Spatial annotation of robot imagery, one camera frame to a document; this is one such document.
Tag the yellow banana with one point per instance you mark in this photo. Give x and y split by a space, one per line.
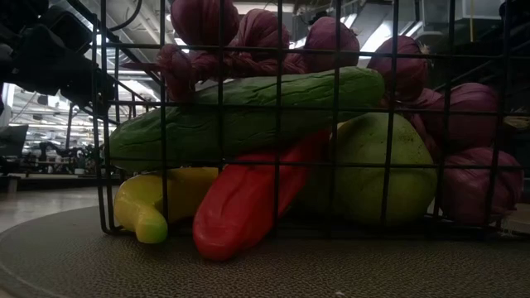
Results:
136 207

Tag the green cucumber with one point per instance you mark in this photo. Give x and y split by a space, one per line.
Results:
248 124

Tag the red chili pepper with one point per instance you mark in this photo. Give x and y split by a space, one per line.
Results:
240 198

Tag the green mango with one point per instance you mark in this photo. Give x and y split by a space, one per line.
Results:
364 186

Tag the purple grape bunch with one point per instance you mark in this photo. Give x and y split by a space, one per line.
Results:
468 120

